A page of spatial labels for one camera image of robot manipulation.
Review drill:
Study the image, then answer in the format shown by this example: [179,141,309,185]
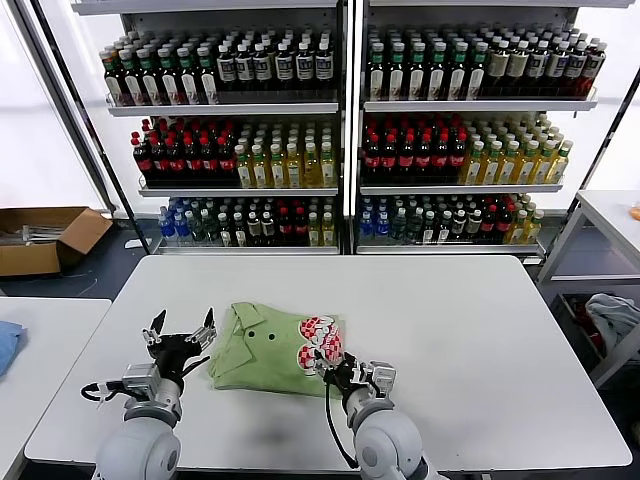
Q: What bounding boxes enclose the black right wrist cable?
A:
[321,377,362,470]

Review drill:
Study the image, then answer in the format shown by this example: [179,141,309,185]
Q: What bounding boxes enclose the dark bottle white blue label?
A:
[528,40,551,96]
[313,40,335,92]
[216,44,237,93]
[274,42,295,93]
[548,40,571,96]
[566,40,589,97]
[252,43,273,93]
[234,43,255,93]
[294,41,315,93]

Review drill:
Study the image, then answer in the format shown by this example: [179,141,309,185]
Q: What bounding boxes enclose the grey metal side table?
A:
[536,188,640,389]

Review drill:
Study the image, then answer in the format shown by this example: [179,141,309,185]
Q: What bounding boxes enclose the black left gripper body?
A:
[146,331,212,387]

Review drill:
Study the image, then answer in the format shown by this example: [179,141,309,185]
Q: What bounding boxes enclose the red drink bottle white label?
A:
[581,38,608,98]

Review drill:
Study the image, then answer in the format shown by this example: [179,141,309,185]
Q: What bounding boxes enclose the dark metal frame post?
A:
[13,0,154,254]

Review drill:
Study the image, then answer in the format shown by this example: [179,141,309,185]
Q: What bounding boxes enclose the dark bottle beige label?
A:
[486,42,509,96]
[508,40,531,96]

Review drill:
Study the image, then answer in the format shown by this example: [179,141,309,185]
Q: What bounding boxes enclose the green polo shirt red print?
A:
[207,300,349,399]

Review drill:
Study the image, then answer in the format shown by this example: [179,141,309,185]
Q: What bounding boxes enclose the grey metal shelving unit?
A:
[71,0,351,258]
[349,0,600,266]

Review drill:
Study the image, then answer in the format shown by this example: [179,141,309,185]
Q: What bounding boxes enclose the blue folded cloth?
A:
[0,319,27,384]

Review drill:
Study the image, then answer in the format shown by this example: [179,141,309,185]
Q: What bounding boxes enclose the metal parts bundle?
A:
[20,223,67,247]

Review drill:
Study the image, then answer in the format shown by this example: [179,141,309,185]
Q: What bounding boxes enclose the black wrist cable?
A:
[80,381,126,402]
[321,377,362,470]

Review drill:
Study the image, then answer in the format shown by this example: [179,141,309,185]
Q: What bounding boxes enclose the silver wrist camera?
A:
[121,362,162,397]
[366,359,400,397]

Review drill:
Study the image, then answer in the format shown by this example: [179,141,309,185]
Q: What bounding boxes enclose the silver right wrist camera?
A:
[366,359,400,397]

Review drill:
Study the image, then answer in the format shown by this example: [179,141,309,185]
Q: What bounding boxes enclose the brown cardboard box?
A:
[0,206,115,278]

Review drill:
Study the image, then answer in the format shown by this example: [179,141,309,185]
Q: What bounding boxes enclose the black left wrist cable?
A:
[80,381,126,402]

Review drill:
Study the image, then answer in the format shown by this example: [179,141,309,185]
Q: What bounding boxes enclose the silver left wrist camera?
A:
[121,362,162,397]

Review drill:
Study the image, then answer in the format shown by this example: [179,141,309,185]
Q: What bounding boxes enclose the grey white crumpled cloth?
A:
[583,292,640,354]

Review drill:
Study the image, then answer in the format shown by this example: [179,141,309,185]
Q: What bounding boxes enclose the red item in crate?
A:
[568,298,603,352]

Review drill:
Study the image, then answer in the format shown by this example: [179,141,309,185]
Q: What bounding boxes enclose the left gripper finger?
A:
[184,306,218,350]
[140,309,168,347]

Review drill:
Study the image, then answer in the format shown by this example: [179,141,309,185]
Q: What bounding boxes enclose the dark bottle green white label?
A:
[177,46,202,106]
[118,48,145,107]
[102,47,126,107]
[448,42,470,100]
[388,42,407,101]
[408,42,428,101]
[196,45,220,106]
[138,47,164,107]
[157,47,183,107]
[468,42,489,99]
[428,42,449,101]
[368,42,387,101]

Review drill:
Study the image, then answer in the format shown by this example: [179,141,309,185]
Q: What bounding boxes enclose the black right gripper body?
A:
[324,354,372,399]

